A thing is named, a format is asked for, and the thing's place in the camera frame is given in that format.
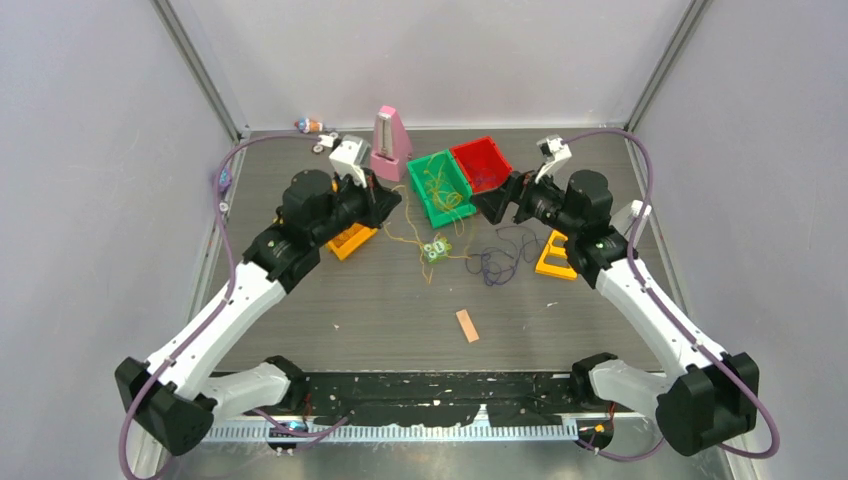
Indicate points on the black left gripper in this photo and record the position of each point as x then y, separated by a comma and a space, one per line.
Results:
378, 200

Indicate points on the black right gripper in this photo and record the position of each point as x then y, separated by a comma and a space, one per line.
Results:
520, 188

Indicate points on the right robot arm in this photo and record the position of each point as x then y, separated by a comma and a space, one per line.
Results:
704, 397

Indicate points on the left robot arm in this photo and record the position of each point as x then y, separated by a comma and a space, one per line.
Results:
172, 394

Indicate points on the red plastic bin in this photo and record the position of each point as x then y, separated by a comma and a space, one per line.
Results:
482, 163

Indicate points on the orange plastic bin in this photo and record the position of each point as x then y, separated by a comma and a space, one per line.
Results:
350, 240

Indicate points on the green plastic bin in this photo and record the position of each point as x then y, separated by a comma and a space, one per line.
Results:
442, 188

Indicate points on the pink metronome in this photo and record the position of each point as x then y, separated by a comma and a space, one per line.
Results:
391, 146

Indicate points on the green owl puzzle piece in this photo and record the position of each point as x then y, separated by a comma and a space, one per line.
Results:
438, 249

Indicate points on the yellow triangle block right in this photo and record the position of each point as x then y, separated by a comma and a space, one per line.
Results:
553, 260

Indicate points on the small clown figurine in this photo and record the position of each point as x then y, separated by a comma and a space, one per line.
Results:
307, 125

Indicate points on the tan wooden block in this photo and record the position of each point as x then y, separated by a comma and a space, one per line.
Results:
467, 326

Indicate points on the white metronome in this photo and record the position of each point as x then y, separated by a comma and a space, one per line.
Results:
631, 220

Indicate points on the purple paw toy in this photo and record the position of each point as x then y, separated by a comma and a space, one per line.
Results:
224, 181

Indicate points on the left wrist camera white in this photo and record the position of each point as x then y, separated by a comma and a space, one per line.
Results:
346, 155

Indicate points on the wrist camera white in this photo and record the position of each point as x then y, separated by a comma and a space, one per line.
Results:
556, 153
346, 155

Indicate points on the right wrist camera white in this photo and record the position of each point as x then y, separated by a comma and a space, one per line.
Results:
556, 153

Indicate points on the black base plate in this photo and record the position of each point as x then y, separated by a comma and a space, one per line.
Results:
438, 399

